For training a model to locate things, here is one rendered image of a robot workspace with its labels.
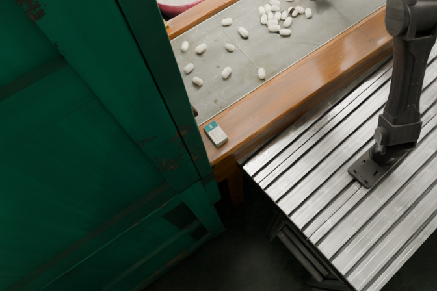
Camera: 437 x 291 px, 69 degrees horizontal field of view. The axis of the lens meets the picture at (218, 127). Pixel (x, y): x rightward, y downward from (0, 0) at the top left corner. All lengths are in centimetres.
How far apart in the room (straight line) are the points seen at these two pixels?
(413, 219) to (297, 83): 44
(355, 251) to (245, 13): 74
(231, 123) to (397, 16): 42
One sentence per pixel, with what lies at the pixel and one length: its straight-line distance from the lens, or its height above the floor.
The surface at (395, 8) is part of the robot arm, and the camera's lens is 72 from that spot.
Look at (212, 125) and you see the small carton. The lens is 79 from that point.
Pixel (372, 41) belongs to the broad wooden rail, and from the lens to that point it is 102.
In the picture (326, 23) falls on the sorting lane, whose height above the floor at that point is 74.
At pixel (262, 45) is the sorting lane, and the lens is 98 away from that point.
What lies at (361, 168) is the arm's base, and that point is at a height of 68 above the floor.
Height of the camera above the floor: 150
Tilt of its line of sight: 64 degrees down
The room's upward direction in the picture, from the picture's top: 11 degrees counter-clockwise
